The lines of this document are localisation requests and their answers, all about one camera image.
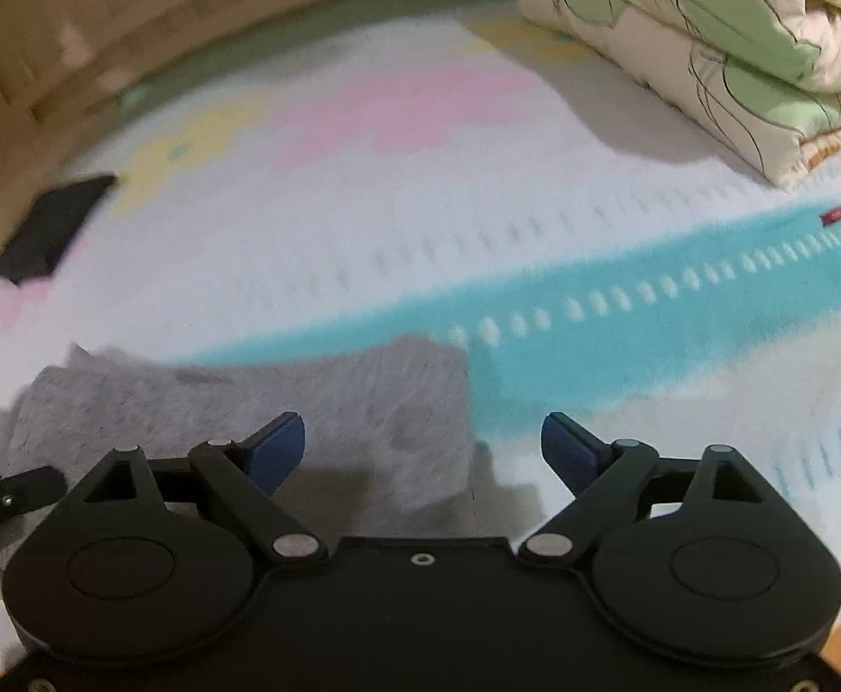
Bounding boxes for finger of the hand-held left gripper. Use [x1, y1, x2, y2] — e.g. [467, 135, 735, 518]
[0, 466, 68, 514]

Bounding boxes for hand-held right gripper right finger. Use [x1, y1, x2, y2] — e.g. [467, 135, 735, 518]
[517, 411, 789, 572]

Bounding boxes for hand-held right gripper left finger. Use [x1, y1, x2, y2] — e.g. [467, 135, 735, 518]
[67, 411, 327, 576]

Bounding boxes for grey pants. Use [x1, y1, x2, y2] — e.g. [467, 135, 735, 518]
[0, 335, 476, 578]

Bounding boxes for black folded cloth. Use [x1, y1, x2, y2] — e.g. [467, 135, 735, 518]
[0, 173, 119, 284]

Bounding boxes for pastel printed bedsheet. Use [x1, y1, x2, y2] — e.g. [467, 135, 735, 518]
[0, 0, 841, 671]

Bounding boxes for cream floral quilt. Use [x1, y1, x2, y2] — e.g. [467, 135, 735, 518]
[517, 0, 841, 192]

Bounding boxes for wooden bed frame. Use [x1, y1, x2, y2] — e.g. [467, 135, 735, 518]
[0, 0, 537, 261]

